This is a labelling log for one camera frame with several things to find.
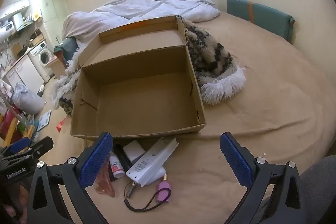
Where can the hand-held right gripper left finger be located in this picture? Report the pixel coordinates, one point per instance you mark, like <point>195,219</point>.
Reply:
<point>95,159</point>

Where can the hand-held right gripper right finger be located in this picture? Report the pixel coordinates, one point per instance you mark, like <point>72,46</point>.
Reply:
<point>235,161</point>

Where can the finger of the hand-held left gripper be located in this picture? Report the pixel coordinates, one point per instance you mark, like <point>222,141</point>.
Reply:
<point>20,144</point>
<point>34,151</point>

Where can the pink hair claw clip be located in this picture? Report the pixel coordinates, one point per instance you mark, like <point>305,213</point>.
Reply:
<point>105,183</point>

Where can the white remote control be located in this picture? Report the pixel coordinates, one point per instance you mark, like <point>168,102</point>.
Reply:
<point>152,161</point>

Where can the pink perfume bottle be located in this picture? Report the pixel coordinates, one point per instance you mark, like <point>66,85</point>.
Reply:
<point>164,191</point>

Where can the cardboard box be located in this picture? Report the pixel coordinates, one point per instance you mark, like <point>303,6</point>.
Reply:
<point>144,100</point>

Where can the red and yellow wooden rack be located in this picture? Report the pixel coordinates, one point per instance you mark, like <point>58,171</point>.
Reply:
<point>10,127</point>

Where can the white bottle with red label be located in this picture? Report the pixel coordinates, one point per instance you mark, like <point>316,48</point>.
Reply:
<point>116,167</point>

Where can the bathroom scale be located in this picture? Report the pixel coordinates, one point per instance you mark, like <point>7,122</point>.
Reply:
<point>44,120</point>

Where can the red paper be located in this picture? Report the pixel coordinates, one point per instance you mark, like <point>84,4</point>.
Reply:
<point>60,126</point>

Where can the white cube charger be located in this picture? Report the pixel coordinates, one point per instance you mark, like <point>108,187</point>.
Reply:
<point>134,150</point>

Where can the grey plastic bag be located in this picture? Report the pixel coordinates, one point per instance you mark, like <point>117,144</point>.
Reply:
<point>26,102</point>

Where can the white kitchen cabinet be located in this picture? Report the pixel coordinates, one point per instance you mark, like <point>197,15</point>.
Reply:
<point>26,71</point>

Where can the small beige stand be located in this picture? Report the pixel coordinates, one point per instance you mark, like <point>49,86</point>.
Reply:
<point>53,66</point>

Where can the person's right leg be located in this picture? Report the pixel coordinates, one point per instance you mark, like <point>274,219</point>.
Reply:
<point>320,187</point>

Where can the white washing machine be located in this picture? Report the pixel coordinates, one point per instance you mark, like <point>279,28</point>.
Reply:
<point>43,56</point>

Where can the dark teal cloth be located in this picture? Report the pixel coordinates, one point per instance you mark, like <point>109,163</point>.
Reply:
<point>65,47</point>

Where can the black and white furry blanket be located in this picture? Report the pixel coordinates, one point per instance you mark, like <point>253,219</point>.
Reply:
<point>210,56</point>

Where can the white water heater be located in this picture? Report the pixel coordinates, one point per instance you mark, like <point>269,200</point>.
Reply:
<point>18,20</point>

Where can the tall cream cupboard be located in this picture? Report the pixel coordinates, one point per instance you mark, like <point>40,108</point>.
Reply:
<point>52,11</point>

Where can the white range hood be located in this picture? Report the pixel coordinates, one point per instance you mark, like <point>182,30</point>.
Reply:
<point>15,5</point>

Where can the green cushion with orange stripe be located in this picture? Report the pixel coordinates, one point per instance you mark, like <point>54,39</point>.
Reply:
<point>262,19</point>

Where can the white duvet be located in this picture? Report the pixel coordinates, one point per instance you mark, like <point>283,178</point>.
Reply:
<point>147,7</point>

